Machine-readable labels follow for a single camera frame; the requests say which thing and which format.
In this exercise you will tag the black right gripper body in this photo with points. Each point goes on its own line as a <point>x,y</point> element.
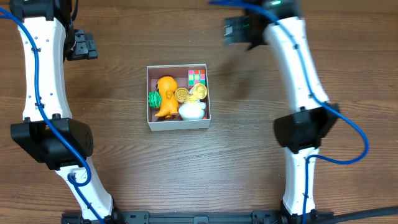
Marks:
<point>234,30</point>

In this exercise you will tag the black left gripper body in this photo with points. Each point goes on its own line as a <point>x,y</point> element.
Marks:
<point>83,47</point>

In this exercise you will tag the multicolour puzzle cube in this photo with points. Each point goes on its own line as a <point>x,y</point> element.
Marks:
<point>195,77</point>

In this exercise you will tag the yellow round disc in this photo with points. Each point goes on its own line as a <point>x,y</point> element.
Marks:
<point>181,95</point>

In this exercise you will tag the white plush duck toy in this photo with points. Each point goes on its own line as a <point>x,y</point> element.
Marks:
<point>193,108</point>

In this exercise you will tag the green round disc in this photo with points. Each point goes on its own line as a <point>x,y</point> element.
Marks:
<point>154,99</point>

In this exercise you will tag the orange dinosaur figure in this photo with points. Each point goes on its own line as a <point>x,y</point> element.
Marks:
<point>169,104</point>

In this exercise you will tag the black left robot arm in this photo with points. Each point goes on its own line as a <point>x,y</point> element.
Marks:
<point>48,132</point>

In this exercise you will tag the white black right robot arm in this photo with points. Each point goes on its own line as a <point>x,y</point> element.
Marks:
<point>280,25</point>

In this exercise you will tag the white box pink interior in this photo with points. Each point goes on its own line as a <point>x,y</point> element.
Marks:
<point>180,74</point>

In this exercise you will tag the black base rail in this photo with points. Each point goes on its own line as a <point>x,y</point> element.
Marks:
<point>144,217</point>

